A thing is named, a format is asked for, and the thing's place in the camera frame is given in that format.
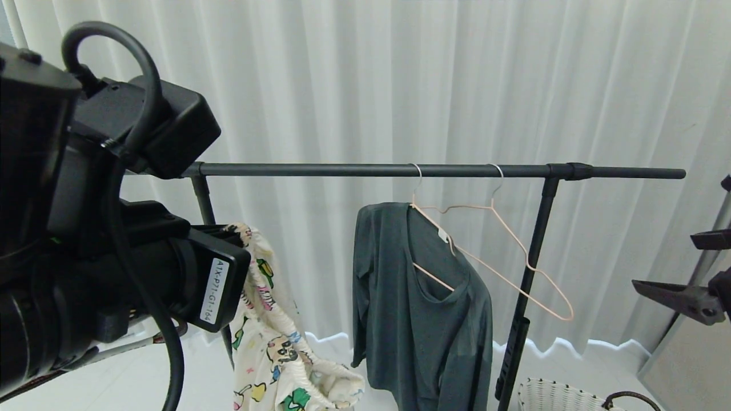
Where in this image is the cream printed garment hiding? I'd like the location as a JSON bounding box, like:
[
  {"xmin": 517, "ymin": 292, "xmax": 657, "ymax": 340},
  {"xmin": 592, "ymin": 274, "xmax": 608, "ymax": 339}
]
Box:
[{"xmin": 224, "ymin": 222, "xmax": 366, "ymax": 411}]

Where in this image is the black clothes rack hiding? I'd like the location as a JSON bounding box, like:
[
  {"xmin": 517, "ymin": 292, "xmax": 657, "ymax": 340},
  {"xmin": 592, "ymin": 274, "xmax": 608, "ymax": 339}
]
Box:
[{"xmin": 182, "ymin": 162, "xmax": 687, "ymax": 411}]

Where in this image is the dark grey sleeveless shirt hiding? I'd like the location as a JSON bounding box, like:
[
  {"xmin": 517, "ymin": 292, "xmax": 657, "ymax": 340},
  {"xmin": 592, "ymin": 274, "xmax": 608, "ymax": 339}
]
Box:
[{"xmin": 351, "ymin": 202, "xmax": 494, "ymax": 411}]

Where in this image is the pink clothes hanger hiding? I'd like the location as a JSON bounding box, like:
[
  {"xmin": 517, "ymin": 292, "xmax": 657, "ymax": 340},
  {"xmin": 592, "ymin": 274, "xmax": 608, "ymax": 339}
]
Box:
[
  {"xmin": 423, "ymin": 164, "xmax": 575, "ymax": 323},
  {"xmin": 408, "ymin": 163, "xmax": 458, "ymax": 293}
]

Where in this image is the white laundry basket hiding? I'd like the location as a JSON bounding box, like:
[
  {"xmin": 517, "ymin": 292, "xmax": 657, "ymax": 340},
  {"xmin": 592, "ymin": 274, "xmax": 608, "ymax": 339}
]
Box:
[{"xmin": 517, "ymin": 377, "xmax": 663, "ymax": 411}]

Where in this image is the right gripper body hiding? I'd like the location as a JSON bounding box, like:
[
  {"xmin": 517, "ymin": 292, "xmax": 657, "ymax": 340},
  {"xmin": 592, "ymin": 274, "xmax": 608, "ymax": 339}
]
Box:
[{"xmin": 708, "ymin": 267, "xmax": 731, "ymax": 321}]

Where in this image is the white curtain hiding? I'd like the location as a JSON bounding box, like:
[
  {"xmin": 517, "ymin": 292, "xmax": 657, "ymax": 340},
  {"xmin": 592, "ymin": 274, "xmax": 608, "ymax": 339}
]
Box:
[{"xmin": 0, "ymin": 0, "xmax": 731, "ymax": 357}]

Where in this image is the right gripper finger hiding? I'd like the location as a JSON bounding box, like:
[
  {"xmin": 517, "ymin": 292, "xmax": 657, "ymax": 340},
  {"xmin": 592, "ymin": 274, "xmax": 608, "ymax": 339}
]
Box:
[
  {"xmin": 689, "ymin": 228, "xmax": 731, "ymax": 251},
  {"xmin": 630, "ymin": 279, "xmax": 727, "ymax": 327}
]

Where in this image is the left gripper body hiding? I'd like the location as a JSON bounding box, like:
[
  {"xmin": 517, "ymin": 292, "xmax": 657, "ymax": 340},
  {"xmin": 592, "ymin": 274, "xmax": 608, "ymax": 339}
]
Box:
[{"xmin": 0, "ymin": 199, "xmax": 252, "ymax": 396}]

